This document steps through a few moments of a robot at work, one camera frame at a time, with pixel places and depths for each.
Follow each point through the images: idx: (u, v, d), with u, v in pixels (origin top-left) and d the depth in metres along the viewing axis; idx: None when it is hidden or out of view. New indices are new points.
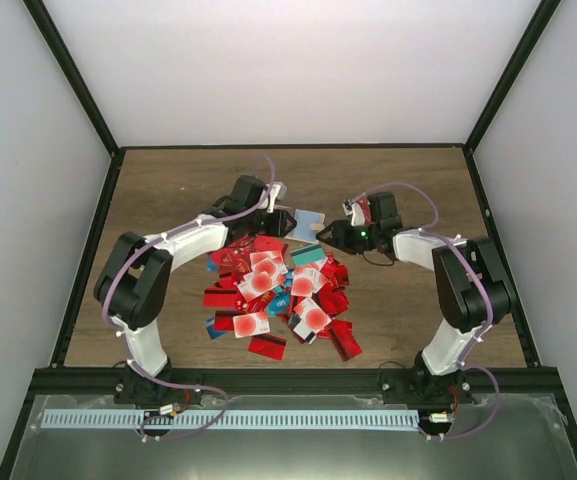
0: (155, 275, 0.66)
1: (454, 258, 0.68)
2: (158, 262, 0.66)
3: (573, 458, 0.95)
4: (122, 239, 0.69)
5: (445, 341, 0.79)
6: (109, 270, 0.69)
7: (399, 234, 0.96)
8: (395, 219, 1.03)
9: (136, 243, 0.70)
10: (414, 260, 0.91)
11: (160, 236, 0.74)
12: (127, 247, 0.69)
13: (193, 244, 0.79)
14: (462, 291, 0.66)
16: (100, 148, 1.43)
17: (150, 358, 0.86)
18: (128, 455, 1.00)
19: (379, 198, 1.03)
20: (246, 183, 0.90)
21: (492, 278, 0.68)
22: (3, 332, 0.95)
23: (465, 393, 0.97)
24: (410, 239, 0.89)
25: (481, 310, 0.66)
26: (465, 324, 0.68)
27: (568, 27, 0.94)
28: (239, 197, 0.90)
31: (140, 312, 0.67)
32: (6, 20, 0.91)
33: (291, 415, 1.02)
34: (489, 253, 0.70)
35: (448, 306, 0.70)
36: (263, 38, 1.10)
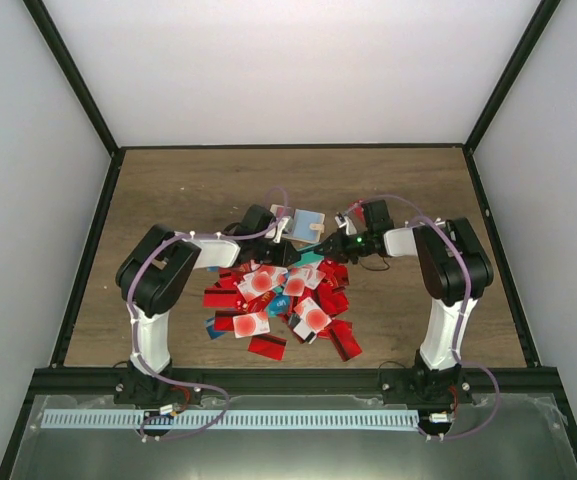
0: (182, 265, 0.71)
1: (435, 237, 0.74)
2: (186, 253, 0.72)
3: (573, 458, 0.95)
4: (154, 230, 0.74)
5: (437, 325, 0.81)
6: (137, 256, 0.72)
7: (390, 230, 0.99)
8: (386, 223, 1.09)
9: (165, 234, 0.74)
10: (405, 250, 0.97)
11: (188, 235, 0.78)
12: (158, 237, 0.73)
13: (211, 252, 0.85)
14: (442, 265, 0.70)
16: (100, 147, 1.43)
17: (154, 356, 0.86)
18: (128, 455, 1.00)
19: (371, 206, 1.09)
20: (257, 211, 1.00)
21: (469, 251, 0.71)
22: (3, 331, 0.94)
23: (465, 393, 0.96)
24: (397, 234, 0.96)
25: (461, 282, 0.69)
26: (447, 296, 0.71)
27: (568, 29, 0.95)
28: (250, 225, 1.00)
31: (159, 300, 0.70)
32: (6, 18, 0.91)
33: (292, 415, 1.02)
34: (465, 229, 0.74)
35: (433, 283, 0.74)
36: (265, 38, 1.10)
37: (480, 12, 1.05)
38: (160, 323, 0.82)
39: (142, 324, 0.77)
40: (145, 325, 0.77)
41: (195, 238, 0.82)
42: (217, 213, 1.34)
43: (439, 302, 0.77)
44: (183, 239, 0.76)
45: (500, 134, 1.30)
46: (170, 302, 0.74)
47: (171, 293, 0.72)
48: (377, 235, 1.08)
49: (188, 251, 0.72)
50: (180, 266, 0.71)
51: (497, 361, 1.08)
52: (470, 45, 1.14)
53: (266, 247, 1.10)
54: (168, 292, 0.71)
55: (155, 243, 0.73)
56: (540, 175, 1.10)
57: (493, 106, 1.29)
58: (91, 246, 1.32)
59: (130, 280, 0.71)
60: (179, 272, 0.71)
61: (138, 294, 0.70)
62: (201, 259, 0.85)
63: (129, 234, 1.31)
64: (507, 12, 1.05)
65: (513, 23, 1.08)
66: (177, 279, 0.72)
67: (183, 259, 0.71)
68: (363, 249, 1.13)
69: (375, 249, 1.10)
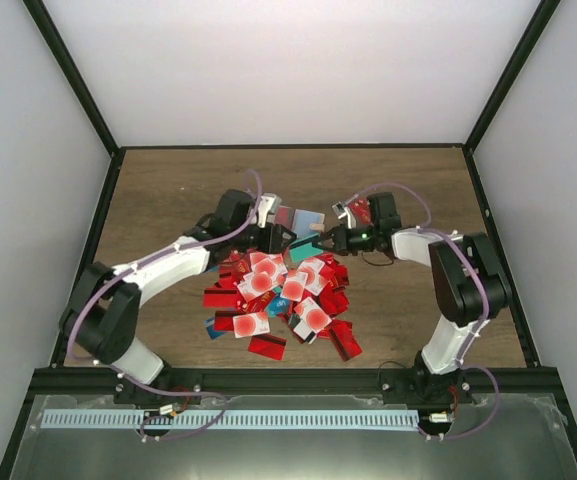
0: (121, 311, 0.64)
1: (451, 254, 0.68)
2: (124, 298, 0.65)
3: (573, 458, 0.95)
4: (89, 272, 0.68)
5: (443, 337, 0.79)
6: (75, 303, 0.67)
7: (399, 232, 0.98)
8: (393, 219, 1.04)
9: (104, 274, 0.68)
10: (413, 257, 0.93)
11: (131, 267, 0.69)
12: (95, 279, 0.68)
13: (167, 273, 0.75)
14: (459, 286, 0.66)
16: (100, 148, 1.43)
17: (141, 370, 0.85)
18: (128, 455, 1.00)
19: (378, 198, 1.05)
20: (231, 200, 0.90)
21: (488, 272, 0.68)
22: (4, 331, 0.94)
23: (465, 393, 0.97)
24: (407, 237, 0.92)
25: (478, 305, 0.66)
26: (462, 319, 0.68)
27: (568, 28, 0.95)
28: (224, 217, 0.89)
31: (106, 347, 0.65)
32: (5, 19, 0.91)
33: (292, 415, 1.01)
34: (484, 246, 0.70)
35: (445, 303, 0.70)
36: (265, 38, 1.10)
37: (479, 12, 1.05)
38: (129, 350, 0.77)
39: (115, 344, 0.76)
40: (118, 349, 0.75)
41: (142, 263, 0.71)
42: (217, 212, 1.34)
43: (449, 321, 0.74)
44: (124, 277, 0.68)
45: (500, 134, 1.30)
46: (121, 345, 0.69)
47: (119, 337, 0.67)
48: (383, 233, 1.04)
49: (131, 292, 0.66)
50: (120, 312, 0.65)
51: (497, 361, 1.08)
52: (469, 45, 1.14)
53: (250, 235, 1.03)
54: (113, 339, 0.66)
55: (93, 286, 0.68)
56: (540, 175, 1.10)
57: (493, 106, 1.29)
58: (90, 245, 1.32)
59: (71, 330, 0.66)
60: (120, 319, 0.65)
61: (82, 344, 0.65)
62: (158, 281, 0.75)
63: (128, 234, 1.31)
64: (507, 13, 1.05)
65: (513, 23, 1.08)
66: (121, 325, 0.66)
67: (121, 306, 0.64)
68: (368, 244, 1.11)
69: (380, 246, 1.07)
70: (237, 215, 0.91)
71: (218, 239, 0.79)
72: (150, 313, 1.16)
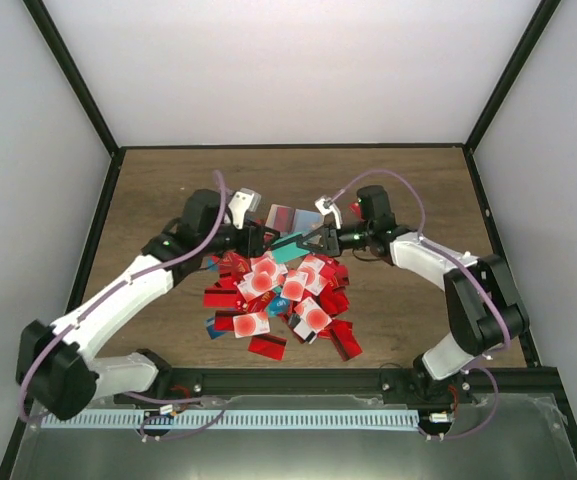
0: (62, 380, 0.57)
1: (468, 283, 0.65)
2: (66, 362, 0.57)
3: (573, 458, 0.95)
4: (26, 334, 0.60)
5: (451, 353, 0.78)
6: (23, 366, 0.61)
7: (399, 240, 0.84)
8: (388, 219, 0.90)
9: (42, 335, 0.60)
10: (415, 267, 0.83)
11: (71, 322, 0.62)
12: (32, 342, 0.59)
13: (124, 311, 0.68)
14: (476, 318, 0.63)
16: (100, 148, 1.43)
17: (133, 383, 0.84)
18: (128, 454, 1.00)
19: (371, 196, 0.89)
20: (198, 202, 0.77)
21: (507, 302, 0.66)
22: (4, 331, 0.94)
23: (465, 393, 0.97)
24: (410, 250, 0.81)
25: (497, 335, 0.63)
26: (481, 351, 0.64)
27: (568, 28, 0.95)
28: (191, 223, 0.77)
31: (62, 408, 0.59)
32: (5, 18, 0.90)
33: (291, 415, 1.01)
34: (501, 273, 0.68)
35: (461, 334, 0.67)
36: (265, 38, 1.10)
37: (479, 12, 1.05)
38: (111, 372, 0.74)
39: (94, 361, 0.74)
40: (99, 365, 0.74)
41: (85, 311, 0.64)
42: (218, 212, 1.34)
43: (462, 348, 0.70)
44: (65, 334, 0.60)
45: (500, 134, 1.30)
46: (84, 399, 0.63)
47: (75, 395, 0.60)
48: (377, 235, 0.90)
49: (72, 355, 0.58)
50: (64, 375, 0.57)
51: (497, 361, 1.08)
52: (469, 45, 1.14)
53: (225, 236, 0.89)
54: (67, 396, 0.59)
55: (33, 348, 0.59)
56: (540, 175, 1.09)
57: (493, 105, 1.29)
58: (91, 245, 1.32)
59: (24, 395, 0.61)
60: (66, 382, 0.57)
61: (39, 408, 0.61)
62: (118, 320, 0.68)
63: (129, 234, 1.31)
64: (507, 12, 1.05)
65: (513, 23, 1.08)
66: (70, 386, 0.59)
67: (64, 372, 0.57)
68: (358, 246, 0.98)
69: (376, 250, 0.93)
70: (206, 219, 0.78)
71: (177, 261, 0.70)
72: (150, 313, 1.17)
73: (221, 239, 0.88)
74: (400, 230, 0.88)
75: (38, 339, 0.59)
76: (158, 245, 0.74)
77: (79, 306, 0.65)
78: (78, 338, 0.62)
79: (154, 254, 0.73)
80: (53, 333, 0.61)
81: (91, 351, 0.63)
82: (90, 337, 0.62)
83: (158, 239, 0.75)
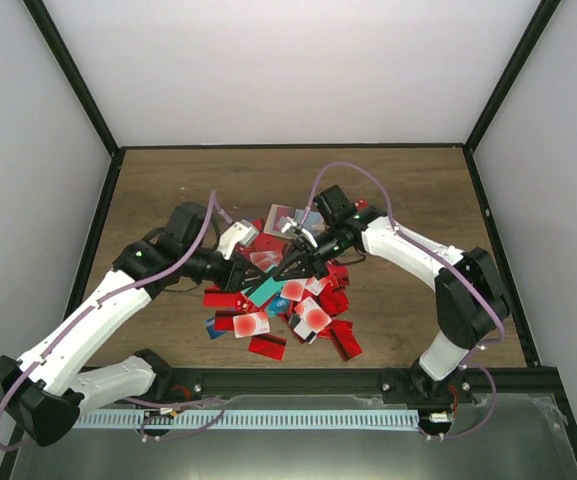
0: (30, 419, 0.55)
1: (457, 280, 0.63)
2: (31, 402, 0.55)
3: (573, 459, 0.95)
4: None
5: (450, 354, 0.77)
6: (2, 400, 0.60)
7: (370, 229, 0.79)
8: (348, 209, 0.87)
9: (9, 373, 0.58)
10: (392, 259, 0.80)
11: (37, 359, 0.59)
12: (1, 381, 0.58)
13: (96, 337, 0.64)
14: (468, 314, 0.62)
16: (100, 148, 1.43)
17: (130, 388, 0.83)
18: (129, 454, 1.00)
19: (324, 195, 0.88)
20: (185, 212, 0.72)
21: (494, 294, 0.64)
22: (4, 331, 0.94)
23: (465, 393, 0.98)
24: (390, 251, 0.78)
25: (487, 326, 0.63)
26: (474, 343, 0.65)
27: (568, 27, 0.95)
28: (175, 231, 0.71)
31: (42, 437, 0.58)
32: (5, 18, 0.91)
33: (291, 415, 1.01)
34: (489, 267, 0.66)
35: (452, 329, 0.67)
36: (265, 39, 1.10)
37: (479, 12, 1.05)
38: (97, 389, 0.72)
39: (79, 380, 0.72)
40: (85, 383, 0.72)
41: (50, 344, 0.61)
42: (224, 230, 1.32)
43: (453, 341, 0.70)
44: (31, 371, 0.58)
45: (500, 134, 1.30)
46: (66, 427, 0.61)
47: (56, 424, 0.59)
48: (345, 224, 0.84)
49: (36, 394, 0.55)
50: (31, 414, 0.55)
51: (497, 361, 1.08)
52: (469, 46, 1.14)
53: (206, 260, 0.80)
54: (43, 426, 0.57)
55: (2, 384, 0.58)
56: (540, 174, 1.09)
57: (493, 106, 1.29)
58: (91, 246, 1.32)
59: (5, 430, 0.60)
60: (38, 419, 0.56)
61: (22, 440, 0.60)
62: (92, 347, 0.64)
63: (129, 234, 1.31)
64: (507, 12, 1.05)
65: (513, 23, 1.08)
66: (45, 420, 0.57)
67: (30, 412, 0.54)
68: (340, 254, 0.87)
69: (348, 242, 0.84)
70: (194, 232, 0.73)
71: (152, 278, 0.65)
72: (150, 312, 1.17)
73: (201, 262, 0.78)
74: (365, 213, 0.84)
75: (4, 377, 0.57)
76: (130, 256, 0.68)
77: (44, 339, 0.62)
78: (44, 373, 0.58)
79: (127, 267, 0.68)
80: (20, 369, 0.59)
81: (61, 385, 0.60)
82: (56, 372, 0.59)
83: (133, 248, 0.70)
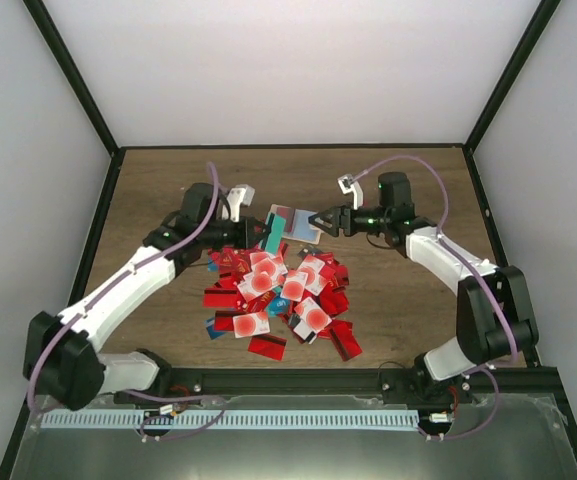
0: (69, 366, 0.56)
1: (482, 293, 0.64)
2: (75, 351, 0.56)
3: (572, 459, 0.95)
4: (34, 323, 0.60)
5: (451, 354, 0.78)
6: (30, 358, 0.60)
7: (416, 234, 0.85)
8: (407, 209, 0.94)
9: (50, 325, 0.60)
10: (430, 264, 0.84)
11: (78, 311, 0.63)
12: (40, 333, 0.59)
13: (129, 299, 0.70)
14: (484, 328, 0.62)
16: (99, 148, 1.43)
17: (137, 378, 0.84)
18: (127, 455, 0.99)
19: (392, 184, 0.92)
20: (195, 195, 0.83)
21: (519, 317, 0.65)
22: (4, 332, 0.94)
23: (465, 393, 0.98)
24: (428, 250, 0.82)
25: (504, 346, 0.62)
26: (483, 361, 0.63)
27: (569, 27, 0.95)
28: (189, 212, 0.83)
31: (72, 396, 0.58)
32: (5, 20, 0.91)
33: (292, 415, 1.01)
34: (519, 289, 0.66)
35: (467, 342, 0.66)
36: (265, 40, 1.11)
37: (480, 12, 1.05)
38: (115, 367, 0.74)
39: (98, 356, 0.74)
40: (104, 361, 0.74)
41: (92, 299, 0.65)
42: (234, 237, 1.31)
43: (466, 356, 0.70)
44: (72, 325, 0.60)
45: (500, 134, 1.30)
46: (92, 390, 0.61)
47: (86, 384, 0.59)
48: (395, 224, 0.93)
49: (81, 342, 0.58)
50: (77, 365, 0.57)
51: None
52: (469, 45, 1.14)
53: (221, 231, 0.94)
54: (81, 385, 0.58)
55: (42, 338, 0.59)
56: (542, 174, 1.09)
57: (493, 106, 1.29)
58: (91, 245, 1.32)
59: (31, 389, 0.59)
60: (77, 370, 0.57)
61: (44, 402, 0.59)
62: (123, 308, 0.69)
63: (129, 234, 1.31)
64: (507, 13, 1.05)
65: (513, 23, 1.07)
66: (82, 374, 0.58)
67: (73, 360, 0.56)
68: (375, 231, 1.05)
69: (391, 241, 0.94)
70: (204, 211, 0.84)
71: (176, 247, 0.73)
72: (151, 312, 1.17)
73: (218, 233, 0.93)
74: (416, 221, 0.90)
75: (48, 327, 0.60)
76: (158, 236, 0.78)
77: (83, 299, 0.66)
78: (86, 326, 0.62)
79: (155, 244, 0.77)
80: (61, 322, 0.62)
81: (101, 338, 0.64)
82: (99, 324, 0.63)
83: (158, 230, 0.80)
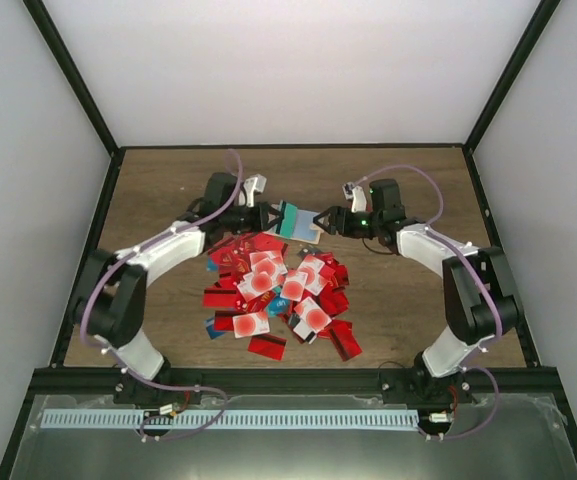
0: (129, 287, 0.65)
1: (466, 273, 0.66)
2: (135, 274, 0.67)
3: (572, 458, 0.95)
4: (92, 259, 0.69)
5: (448, 347, 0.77)
6: (82, 291, 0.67)
7: (405, 229, 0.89)
8: (398, 211, 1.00)
9: (107, 260, 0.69)
10: (419, 256, 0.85)
11: (133, 250, 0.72)
12: (99, 265, 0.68)
13: (169, 255, 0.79)
14: (470, 305, 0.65)
16: (100, 148, 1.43)
17: (146, 364, 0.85)
18: (128, 455, 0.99)
19: (383, 188, 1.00)
20: (218, 182, 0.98)
21: (503, 293, 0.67)
22: (4, 331, 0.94)
23: (465, 393, 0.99)
24: (414, 239, 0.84)
25: (490, 323, 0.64)
26: (469, 339, 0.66)
27: (568, 27, 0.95)
28: (213, 198, 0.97)
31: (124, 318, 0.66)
32: (5, 20, 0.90)
33: (292, 415, 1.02)
34: (502, 268, 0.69)
35: (455, 322, 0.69)
36: (265, 39, 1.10)
37: (480, 13, 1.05)
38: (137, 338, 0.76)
39: None
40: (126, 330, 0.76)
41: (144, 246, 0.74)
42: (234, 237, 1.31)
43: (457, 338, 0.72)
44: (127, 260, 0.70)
45: (500, 134, 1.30)
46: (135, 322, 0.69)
47: (134, 311, 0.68)
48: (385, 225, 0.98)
49: (140, 269, 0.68)
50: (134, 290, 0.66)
51: (497, 361, 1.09)
52: (469, 45, 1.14)
53: (238, 216, 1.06)
54: (126, 321, 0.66)
55: (100, 269, 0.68)
56: (541, 173, 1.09)
57: (493, 106, 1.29)
58: (91, 245, 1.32)
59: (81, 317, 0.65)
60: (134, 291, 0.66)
61: (93, 329, 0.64)
62: (162, 263, 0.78)
63: (129, 234, 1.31)
64: (507, 13, 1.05)
65: (513, 23, 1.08)
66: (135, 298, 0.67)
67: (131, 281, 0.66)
68: (367, 230, 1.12)
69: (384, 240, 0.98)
70: (225, 196, 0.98)
71: (209, 218, 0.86)
72: (150, 312, 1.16)
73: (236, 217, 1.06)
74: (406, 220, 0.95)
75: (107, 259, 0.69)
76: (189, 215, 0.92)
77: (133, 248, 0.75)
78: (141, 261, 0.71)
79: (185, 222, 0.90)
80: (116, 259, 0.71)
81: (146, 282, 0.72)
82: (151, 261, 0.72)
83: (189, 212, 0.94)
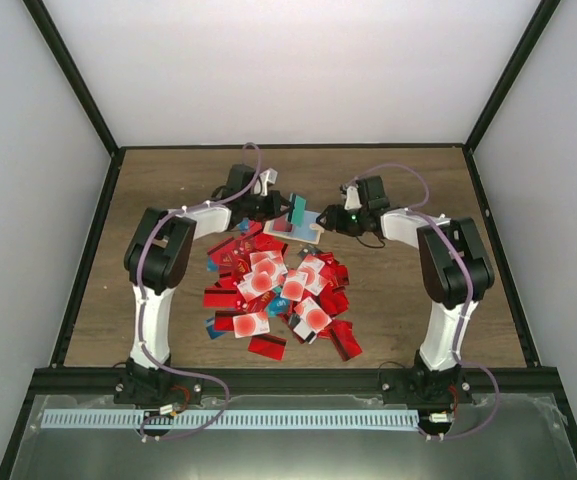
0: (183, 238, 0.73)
1: (437, 239, 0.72)
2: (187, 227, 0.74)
3: (572, 458, 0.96)
4: (148, 211, 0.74)
5: (439, 330, 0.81)
6: (139, 239, 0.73)
7: (388, 213, 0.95)
8: (383, 201, 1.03)
9: (160, 214, 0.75)
10: (402, 236, 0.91)
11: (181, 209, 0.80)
12: (154, 218, 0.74)
13: (205, 221, 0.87)
14: (443, 267, 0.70)
16: (100, 148, 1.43)
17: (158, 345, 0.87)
18: (128, 455, 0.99)
19: (366, 182, 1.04)
20: (238, 170, 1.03)
21: (473, 257, 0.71)
22: (4, 331, 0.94)
23: (465, 393, 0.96)
24: (396, 219, 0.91)
25: (462, 286, 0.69)
26: (446, 300, 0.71)
27: (568, 27, 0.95)
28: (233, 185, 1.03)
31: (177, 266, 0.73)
32: (5, 20, 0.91)
33: (291, 415, 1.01)
34: (471, 234, 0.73)
35: (433, 286, 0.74)
36: (265, 39, 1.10)
37: (480, 13, 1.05)
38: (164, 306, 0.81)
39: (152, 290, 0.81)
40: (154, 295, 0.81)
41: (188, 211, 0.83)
42: (235, 237, 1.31)
43: (440, 305, 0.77)
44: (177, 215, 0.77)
45: (500, 134, 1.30)
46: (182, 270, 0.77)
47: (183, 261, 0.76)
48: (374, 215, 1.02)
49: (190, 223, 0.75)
50: (184, 240, 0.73)
51: (497, 361, 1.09)
52: (469, 45, 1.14)
53: (255, 202, 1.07)
54: (176, 268, 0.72)
55: (154, 221, 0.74)
56: (541, 173, 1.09)
57: (493, 106, 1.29)
58: (92, 245, 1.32)
59: (137, 263, 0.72)
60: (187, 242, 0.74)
61: (148, 274, 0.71)
62: (198, 229, 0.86)
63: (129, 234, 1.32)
64: (508, 13, 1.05)
65: (513, 23, 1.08)
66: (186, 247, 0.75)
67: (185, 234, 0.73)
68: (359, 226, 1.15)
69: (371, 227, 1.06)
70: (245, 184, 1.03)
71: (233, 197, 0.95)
72: None
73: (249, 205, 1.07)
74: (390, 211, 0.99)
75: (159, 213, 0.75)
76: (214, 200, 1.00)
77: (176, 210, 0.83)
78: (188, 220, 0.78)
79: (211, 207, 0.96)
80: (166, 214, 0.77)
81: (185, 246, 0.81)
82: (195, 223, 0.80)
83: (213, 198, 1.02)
